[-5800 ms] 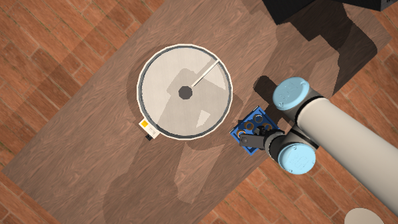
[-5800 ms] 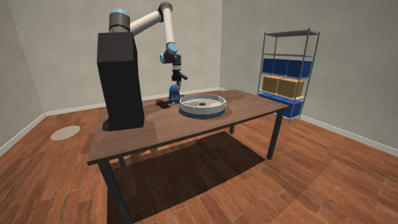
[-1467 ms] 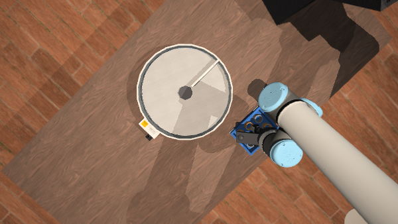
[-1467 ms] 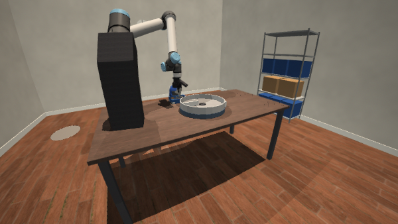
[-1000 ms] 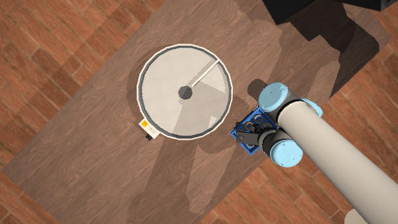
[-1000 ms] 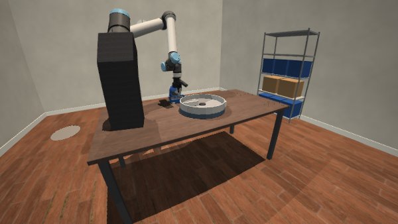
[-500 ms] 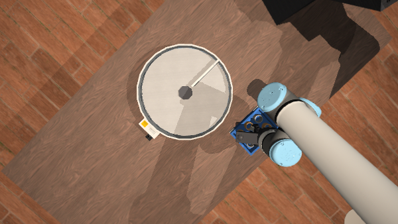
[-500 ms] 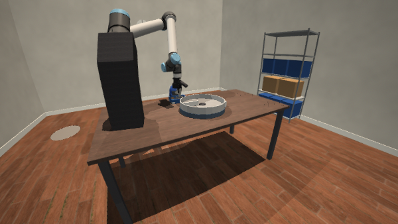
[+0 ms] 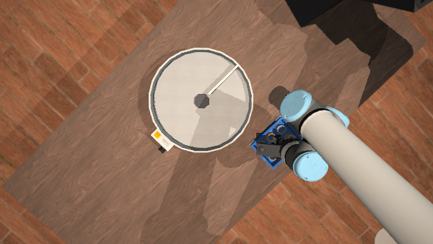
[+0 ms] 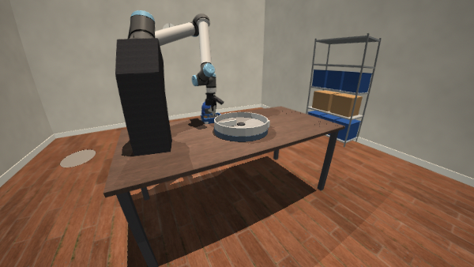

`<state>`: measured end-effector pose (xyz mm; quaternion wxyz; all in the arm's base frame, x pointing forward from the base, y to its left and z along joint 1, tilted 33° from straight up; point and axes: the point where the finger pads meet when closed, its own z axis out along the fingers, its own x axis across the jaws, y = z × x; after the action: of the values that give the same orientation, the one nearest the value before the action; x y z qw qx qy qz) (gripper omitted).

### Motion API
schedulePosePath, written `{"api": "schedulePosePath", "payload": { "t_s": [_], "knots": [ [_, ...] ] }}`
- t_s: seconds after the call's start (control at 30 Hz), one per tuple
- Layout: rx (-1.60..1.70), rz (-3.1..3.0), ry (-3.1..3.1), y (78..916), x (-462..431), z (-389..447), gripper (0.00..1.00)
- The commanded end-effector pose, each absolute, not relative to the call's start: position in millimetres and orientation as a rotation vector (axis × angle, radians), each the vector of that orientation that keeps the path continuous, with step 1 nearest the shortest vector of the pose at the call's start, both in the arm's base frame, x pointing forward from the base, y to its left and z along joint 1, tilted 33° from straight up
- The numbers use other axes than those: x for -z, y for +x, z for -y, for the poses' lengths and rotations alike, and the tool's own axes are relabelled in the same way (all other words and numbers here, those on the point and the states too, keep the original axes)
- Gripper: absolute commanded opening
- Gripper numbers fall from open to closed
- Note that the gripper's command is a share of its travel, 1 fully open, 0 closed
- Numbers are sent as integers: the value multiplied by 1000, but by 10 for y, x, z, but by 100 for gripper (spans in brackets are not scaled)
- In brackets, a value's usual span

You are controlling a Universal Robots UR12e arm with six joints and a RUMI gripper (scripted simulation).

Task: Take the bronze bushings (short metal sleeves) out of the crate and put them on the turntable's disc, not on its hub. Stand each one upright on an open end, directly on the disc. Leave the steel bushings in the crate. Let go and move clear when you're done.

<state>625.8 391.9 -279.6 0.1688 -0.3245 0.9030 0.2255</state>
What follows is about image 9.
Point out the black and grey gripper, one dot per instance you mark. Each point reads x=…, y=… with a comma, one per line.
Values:
x=279, y=140

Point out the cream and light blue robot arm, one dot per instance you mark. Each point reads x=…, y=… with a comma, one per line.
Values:
x=402, y=211

